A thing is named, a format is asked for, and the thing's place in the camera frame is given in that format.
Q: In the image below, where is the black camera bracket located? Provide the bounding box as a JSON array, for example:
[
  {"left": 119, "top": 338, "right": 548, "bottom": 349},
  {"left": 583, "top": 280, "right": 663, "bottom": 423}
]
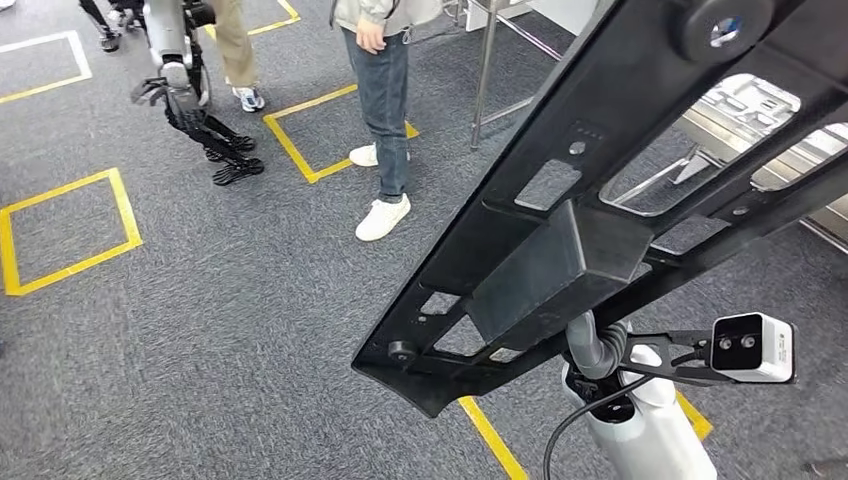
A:
[{"left": 619, "top": 329, "right": 720, "bottom": 389}]

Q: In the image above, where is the steel frame table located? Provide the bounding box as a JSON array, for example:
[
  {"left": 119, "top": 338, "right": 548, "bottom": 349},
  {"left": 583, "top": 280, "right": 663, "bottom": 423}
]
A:
[{"left": 468, "top": 0, "right": 564, "bottom": 152}]

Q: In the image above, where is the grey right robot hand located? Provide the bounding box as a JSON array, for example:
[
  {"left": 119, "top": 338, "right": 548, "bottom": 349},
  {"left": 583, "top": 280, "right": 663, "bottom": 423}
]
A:
[{"left": 564, "top": 309, "right": 603, "bottom": 380}]

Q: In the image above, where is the stainless steel workbench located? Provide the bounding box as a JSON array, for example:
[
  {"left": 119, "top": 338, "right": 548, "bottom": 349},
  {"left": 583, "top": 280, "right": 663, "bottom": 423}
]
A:
[{"left": 599, "top": 72, "right": 848, "bottom": 256}]

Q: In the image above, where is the black plastic panel part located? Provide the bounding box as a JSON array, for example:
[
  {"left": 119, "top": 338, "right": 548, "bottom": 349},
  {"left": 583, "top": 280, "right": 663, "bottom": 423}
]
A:
[{"left": 351, "top": 0, "right": 848, "bottom": 420}]

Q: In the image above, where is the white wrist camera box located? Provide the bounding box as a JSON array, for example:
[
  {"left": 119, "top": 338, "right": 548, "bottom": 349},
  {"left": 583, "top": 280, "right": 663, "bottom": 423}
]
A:
[{"left": 710, "top": 311, "right": 796, "bottom": 386}]

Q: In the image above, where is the yellow floor tape square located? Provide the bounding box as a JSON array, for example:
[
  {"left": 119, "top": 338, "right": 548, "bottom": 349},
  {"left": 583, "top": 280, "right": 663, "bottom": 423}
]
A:
[
  {"left": 203, "top": 0, "right": 303, "bottom": 40},
  {"left": 262, "top": 82, "right": 421, "bottom": 186}
]

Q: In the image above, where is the stamped metal plate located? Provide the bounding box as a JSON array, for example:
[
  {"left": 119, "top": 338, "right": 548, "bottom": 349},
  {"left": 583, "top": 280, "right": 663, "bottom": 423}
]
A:
[{"left": 688, "top": 74, "right": 803, "bottom": 144}]

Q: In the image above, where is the grey humanoid robot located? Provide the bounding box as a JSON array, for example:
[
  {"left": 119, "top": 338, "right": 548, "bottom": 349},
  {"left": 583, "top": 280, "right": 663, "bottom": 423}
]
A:
[{"left": 129, "top": 0, "right": 266, "bottom": 188}]

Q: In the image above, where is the black cable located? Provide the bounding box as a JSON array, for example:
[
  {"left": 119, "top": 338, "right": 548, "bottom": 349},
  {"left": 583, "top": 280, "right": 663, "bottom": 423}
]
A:
[{"left": 542, "top": 374, "right": 657, "bottom": 480}]

